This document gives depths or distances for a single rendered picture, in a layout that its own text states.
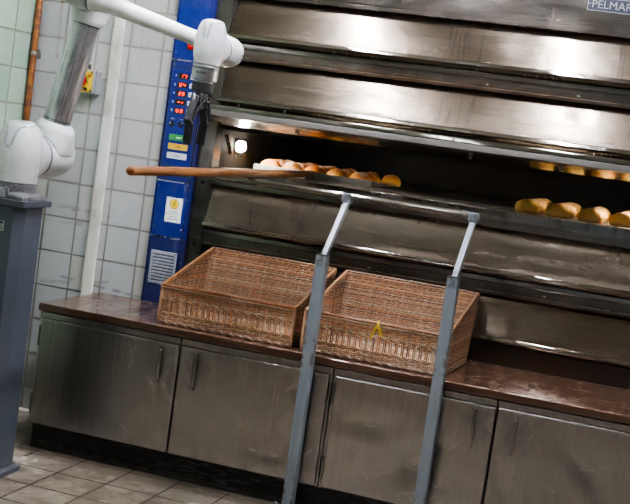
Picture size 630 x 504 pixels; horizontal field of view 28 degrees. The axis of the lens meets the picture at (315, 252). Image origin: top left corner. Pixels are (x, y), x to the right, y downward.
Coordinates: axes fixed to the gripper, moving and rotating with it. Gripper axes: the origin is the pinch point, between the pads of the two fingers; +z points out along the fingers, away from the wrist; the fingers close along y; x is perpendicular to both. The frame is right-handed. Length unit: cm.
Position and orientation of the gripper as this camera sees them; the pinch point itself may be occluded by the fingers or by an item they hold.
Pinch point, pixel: (194, 141)
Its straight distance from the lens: 431.4
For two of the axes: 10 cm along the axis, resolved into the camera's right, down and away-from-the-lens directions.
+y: -2.5, 0.6, -9.7
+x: 9.5, 1.9, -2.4
